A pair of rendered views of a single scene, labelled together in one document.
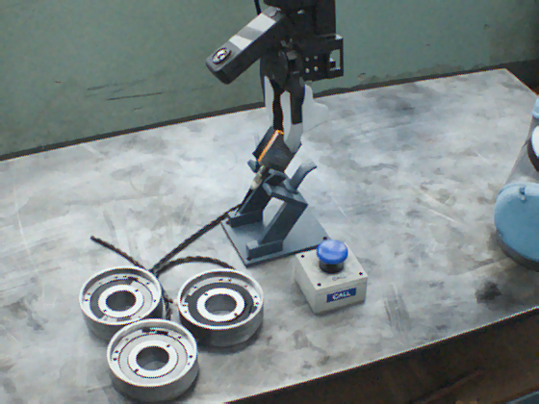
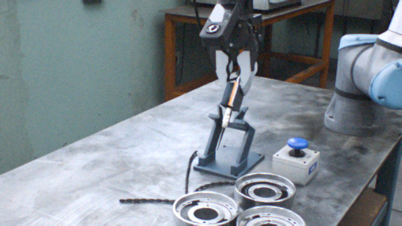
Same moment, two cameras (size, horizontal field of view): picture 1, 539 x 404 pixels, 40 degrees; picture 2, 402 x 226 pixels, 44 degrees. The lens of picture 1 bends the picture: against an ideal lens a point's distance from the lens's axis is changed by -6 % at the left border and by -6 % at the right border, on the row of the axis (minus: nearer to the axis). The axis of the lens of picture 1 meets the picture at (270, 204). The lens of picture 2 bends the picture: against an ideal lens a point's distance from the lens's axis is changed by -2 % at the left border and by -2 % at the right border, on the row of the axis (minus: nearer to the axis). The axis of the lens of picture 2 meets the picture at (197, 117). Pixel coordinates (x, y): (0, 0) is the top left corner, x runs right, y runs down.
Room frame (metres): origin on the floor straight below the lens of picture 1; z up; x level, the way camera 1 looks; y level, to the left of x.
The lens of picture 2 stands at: (0.15, 0.63, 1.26)
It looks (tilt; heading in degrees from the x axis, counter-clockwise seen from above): 21 degrees down; 322
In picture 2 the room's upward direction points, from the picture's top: 1 degrees clockwise
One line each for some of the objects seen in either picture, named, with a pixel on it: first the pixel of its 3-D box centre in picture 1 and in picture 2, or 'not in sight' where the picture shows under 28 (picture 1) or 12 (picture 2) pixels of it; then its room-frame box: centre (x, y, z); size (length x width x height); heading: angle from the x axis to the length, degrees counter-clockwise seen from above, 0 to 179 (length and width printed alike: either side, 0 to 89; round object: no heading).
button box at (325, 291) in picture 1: (334, 276); (297, 162); (0.74, -0.08, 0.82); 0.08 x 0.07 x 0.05; 109
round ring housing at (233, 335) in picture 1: (220, 309); (264, 196); (0.68, 0.06, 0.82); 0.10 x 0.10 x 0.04
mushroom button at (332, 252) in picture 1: (331, 262); (296, 151); (0.73, -0.08, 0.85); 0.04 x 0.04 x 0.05
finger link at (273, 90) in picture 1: (290, 104); (227, 69); (0.89, -0.03, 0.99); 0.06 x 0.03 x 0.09; 116
